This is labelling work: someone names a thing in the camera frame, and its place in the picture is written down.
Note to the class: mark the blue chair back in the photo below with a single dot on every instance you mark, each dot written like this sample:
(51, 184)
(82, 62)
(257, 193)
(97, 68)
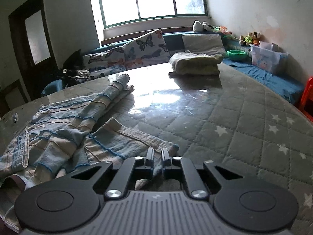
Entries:
(53, 87)

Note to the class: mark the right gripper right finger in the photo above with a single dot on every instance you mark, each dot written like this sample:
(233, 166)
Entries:
(171, 167)

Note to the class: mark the small metal object on table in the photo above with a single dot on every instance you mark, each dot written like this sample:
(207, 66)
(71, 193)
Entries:
(15, 117)

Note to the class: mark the black bag on bench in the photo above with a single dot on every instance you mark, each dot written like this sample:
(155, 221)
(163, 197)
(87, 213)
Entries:
(72, 65)

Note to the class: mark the green framed window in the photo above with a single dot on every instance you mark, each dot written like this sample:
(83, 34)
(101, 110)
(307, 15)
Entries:
(116, 12)

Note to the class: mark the blue striped sweater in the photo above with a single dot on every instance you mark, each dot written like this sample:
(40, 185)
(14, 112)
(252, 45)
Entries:
(62, 138)

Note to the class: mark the red plastic stool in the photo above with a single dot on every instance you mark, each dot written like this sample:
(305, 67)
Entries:
(305, 105)

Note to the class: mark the white plush toy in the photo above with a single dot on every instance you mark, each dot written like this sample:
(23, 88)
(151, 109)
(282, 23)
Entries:
(201, 27)

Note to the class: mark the small plush toys group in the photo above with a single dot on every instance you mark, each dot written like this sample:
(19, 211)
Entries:
(251, 39)

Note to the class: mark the dark wooden door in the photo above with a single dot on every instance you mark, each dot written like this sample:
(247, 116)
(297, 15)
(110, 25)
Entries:
(32, 46)

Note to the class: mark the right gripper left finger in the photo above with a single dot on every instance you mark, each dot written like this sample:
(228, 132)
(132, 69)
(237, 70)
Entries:
(144, 166)

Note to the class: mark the butterfly print pillow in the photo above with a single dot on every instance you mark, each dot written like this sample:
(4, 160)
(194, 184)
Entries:
(149, 49)

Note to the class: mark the folded cream yellow garment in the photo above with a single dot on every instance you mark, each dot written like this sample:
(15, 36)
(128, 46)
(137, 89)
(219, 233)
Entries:
(188, 63)

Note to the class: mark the orange green plush toy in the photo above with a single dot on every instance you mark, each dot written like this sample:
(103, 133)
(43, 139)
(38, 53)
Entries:
(222, 30)

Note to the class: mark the blue bench cushion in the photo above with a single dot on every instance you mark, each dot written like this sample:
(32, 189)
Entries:
(285, 86)

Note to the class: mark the long butterfly print cushion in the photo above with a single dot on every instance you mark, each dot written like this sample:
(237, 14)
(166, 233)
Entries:
(109, 62)

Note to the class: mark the green plastic bowl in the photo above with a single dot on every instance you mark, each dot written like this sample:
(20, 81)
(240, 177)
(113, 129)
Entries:
(236, 55)

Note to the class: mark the white grey pillow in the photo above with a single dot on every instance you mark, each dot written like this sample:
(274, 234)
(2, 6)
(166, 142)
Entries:
(209, 44)

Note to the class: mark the clear plastic storage box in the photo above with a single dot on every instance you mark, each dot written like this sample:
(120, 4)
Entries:
(268, 60)

